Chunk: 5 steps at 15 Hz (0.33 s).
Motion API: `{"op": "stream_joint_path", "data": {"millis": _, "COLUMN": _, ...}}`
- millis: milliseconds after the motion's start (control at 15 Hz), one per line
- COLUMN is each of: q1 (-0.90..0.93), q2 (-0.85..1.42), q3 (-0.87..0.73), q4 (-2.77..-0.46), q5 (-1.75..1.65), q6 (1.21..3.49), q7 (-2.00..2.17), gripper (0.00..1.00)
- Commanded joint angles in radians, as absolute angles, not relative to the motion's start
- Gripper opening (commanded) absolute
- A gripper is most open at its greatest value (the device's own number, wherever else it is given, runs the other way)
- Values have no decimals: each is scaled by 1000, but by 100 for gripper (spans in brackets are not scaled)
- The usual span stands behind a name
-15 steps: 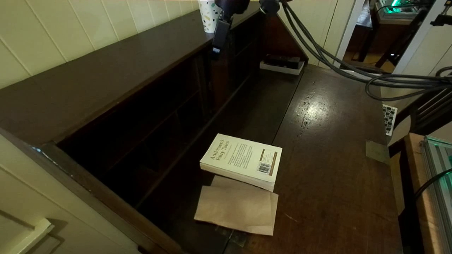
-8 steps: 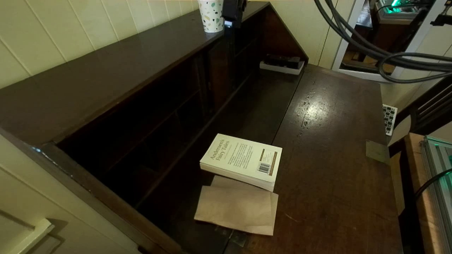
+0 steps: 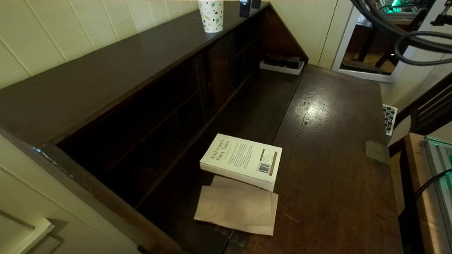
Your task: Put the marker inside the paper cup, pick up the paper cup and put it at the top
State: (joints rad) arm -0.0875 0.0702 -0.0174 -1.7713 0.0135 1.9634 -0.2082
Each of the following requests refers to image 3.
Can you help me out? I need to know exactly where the dark wooden secretary desk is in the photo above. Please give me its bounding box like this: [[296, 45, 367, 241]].
[[0, 0, 407, 254]]

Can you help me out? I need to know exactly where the dark wooden chair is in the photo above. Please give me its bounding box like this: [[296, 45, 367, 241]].
[[394, 69, 452, 138]]

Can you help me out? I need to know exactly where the thin black cable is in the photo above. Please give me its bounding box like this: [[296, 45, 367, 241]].
[[412, 166, 452, 198]]

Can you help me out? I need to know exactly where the white power strip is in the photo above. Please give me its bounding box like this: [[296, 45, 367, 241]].
[[381, 102, 400, 138]]

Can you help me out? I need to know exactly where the light wooden side table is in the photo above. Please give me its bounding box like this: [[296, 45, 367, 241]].
[[402, 132, 452, 254]]

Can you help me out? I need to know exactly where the brown wooden stool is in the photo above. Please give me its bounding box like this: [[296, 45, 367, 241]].
[[344, 15, 415, 76]]

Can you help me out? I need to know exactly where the white door frame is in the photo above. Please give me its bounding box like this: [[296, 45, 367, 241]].
[[330, 0, 452, 95]]

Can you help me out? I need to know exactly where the white dotted paper cup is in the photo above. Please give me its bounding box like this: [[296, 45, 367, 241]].
[[196, 0, 226, 35]]

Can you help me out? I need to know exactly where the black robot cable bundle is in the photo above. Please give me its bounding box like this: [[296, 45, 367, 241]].
[[350, 0, 452, 67]]

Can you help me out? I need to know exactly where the white paperback book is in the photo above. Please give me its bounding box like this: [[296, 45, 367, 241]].
[[198, 132, 284, 193]]

